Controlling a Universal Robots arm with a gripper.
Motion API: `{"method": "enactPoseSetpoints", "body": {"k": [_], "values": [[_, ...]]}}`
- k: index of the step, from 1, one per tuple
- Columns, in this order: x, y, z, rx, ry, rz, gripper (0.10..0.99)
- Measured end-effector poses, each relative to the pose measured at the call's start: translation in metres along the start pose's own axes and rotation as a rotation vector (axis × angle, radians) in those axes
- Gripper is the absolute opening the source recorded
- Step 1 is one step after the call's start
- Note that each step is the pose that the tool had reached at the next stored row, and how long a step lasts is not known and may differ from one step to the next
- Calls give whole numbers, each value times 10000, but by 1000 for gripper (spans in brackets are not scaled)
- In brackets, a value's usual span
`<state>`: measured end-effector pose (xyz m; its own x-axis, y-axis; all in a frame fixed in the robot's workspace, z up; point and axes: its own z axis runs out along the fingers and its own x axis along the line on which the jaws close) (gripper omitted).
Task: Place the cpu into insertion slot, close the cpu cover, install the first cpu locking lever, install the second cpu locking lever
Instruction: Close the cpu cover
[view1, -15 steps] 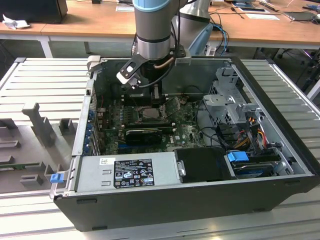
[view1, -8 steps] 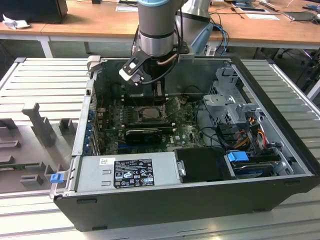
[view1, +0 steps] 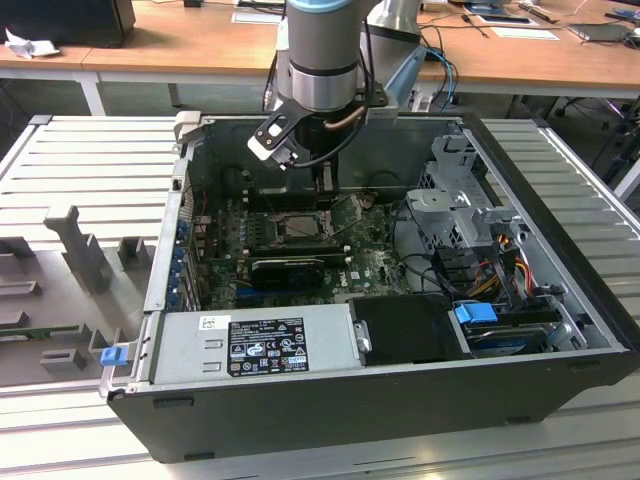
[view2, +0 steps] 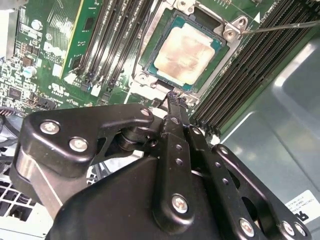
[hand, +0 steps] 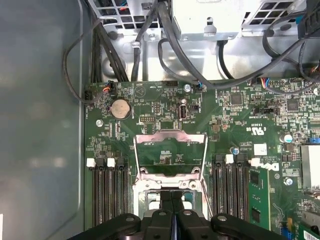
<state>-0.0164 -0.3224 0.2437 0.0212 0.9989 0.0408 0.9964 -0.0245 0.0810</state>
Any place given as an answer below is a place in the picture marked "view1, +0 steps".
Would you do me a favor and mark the grey parts rack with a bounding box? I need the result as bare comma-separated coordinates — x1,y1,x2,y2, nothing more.
0,203,152,387

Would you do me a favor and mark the black camera cable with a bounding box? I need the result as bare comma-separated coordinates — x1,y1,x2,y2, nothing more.
284,19,374,170

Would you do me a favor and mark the long white paper sheet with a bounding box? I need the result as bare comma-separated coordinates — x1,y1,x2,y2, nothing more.
491,26,562,42

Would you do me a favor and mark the green motherboard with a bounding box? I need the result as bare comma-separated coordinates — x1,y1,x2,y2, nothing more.
192,187,416,311

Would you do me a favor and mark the black open PC case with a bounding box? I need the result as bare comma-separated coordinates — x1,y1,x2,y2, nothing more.
99,110,640,464

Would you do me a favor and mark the grey flat laptop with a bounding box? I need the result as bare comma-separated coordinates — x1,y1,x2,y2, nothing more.
568,23,632,44

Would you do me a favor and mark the CPU socket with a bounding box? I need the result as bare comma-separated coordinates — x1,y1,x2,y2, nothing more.
272,212,335,247

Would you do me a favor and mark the crumpled white paper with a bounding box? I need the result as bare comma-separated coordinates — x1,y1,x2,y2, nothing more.
3,27,62,59

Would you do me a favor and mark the short wooden desk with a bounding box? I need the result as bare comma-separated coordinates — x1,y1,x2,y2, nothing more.
0,0,139,117

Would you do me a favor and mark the black box on desk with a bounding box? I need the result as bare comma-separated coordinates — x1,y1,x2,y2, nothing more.
0,0,137,49

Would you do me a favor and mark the long wooden desk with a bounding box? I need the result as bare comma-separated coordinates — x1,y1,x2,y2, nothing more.
82,0,640,101

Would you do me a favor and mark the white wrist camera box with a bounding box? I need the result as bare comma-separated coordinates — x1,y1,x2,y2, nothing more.
246,112,302,173

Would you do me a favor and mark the blue cable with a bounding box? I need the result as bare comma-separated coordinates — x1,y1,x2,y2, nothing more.
424,47,460,110

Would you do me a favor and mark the hard disk in blue carrier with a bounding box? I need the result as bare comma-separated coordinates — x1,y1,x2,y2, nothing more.
452,301,552,359

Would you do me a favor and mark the beige case latch handle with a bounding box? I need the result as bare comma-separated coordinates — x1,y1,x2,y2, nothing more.
173,110,203,147

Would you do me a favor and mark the black label sticker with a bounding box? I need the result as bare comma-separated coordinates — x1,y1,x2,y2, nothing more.
227,316,312,377

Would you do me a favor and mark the silver power supply unit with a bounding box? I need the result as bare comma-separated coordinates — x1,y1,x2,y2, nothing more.
151,304,362,387

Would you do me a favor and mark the black graphics card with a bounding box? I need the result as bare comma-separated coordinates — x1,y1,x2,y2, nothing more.
249,257,325,292

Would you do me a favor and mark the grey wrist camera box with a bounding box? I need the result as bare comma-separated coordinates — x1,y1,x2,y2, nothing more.
363,90,402,122

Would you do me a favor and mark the green RAM stick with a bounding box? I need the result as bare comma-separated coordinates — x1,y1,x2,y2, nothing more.
0,324,82,338

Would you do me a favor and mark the black office chair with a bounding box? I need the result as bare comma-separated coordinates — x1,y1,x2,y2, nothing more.
593,98,640,187

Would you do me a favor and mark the coloured wire bundle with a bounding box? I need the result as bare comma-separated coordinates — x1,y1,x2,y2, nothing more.
469,252,534,301

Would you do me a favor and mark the blue case latch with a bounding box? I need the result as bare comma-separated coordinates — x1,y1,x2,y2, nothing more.
100,345,127,369

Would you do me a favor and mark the metal wire locking lever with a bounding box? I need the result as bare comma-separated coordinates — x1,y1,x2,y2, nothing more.
263,191,282,224

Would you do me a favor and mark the metal socket cover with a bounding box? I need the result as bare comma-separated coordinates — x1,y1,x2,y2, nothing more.
325,193,365,236

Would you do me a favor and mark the blue expansion slot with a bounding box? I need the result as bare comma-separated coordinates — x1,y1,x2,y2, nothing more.
233,286,262,309

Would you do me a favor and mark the black wire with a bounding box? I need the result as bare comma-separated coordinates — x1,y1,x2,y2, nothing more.
388,192,452,297

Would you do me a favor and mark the silver metal drive cage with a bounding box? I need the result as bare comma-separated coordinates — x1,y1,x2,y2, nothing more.
404,132,531,261

